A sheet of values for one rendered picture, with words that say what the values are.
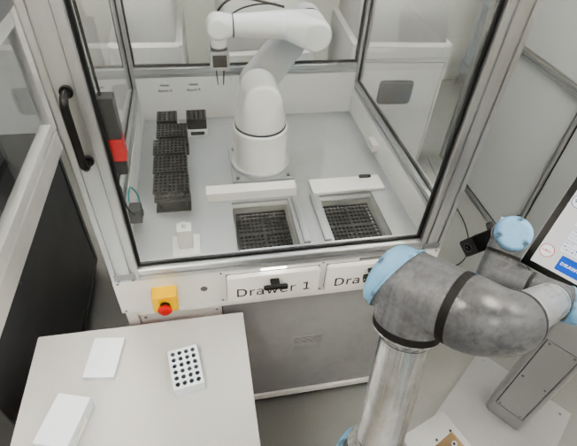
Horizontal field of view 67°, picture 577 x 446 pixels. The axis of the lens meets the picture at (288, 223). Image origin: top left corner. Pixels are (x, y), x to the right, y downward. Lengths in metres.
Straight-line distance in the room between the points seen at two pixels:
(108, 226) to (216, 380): 0.53
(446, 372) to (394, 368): 1.62
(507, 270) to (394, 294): 0.42
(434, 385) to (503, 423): 0.31
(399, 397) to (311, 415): 1.35
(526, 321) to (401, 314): 0.17
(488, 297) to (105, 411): 1.04
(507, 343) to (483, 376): 1.72
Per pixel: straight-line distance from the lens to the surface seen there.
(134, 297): 1.41
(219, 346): 1.40
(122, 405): 1.36
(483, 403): 2.33
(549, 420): 2.44
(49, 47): 0.97
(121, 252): 1.27
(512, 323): 0.68
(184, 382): 1.33
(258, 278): 1.35
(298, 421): 2.12
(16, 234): 1.68
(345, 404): 2.18
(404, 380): 0.79
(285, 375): 1.96
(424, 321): 0.68
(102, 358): 1.43
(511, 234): 1.05
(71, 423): 1.32
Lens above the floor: 1.95
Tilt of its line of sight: 43 degrees down
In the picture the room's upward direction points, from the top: 4 degrees clockwise
